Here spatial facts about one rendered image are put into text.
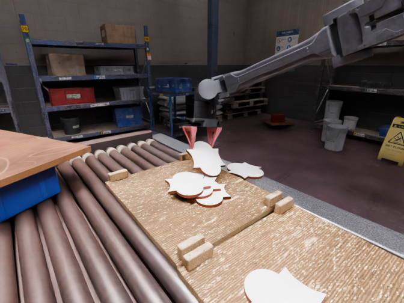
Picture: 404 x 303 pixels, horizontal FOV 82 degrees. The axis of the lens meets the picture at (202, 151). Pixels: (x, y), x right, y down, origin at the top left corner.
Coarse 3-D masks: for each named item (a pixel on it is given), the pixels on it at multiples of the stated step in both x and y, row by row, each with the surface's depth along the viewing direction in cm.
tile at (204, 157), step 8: (200, 144) 77; (208, 144) 78; (192, 152) 73; (200, 152) 75; (208, 152) 76; (216, 152) 77; (192, 160) 72; (200, 160) 72; (208, 160) 74; (216, 160) 75; (192, 168) 70; (200, 168) 71; (208, 168) 71; (216, 168) 73; (208, 176) 71
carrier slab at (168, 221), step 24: (168, 168) 81; (120, 192) 66; (144, 192) 66; (240, 192) 66; (264, 192) 66; (144, 216) 56; (168, 216) 56; (192, 216) 56; (216, 216) 56; (240, 216) 56; (168, 240) 48; (216, 240) 48
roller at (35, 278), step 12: (24, 216) 58; (24, 228) 54; (36, 228) 56; (24, 240) 51; (36, 240) 51; (24, 252) 47; (36, 252) 48; (24, 264) 45; (36, 264) 45; (24, 276) 43; (36, 276) 42; (48, 276) 43; (24, 288) 41; (36, 288) 40; (48, 288) 40; (24, 300) 39; (36, 300) 38; (48, 300) 38
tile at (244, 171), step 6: (228, 168) 84; (234, 168) 84; (240, 168) 84; (246, 168) 84; (252, 168) 84; (258, 168) 84; (234, 174) 81; (240, 174) 79; (246, 174) 79; (252, 174) 79; (258, 174) 79
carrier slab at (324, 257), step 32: (256, 224) 53; (288, 224) 53; (320, 224) 53; (224, 256) 44; (256, 256) 44; (288, 256) 44; (320, 256) 44; (352, 256) 44; (384, 256) 44; (192, 288) 38; (224, 288) 38; (320, 288) 38; (352, 288) 38; (384, 288) 38
